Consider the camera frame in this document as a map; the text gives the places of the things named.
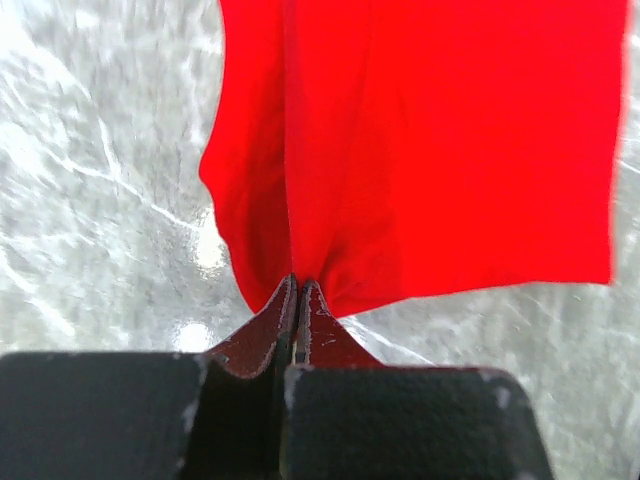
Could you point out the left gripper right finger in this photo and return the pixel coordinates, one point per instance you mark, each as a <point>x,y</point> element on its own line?
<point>350,417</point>

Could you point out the red t shirt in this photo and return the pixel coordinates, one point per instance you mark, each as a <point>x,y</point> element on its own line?
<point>399,149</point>

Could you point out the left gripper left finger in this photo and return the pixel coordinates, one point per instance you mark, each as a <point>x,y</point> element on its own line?
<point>152,415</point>

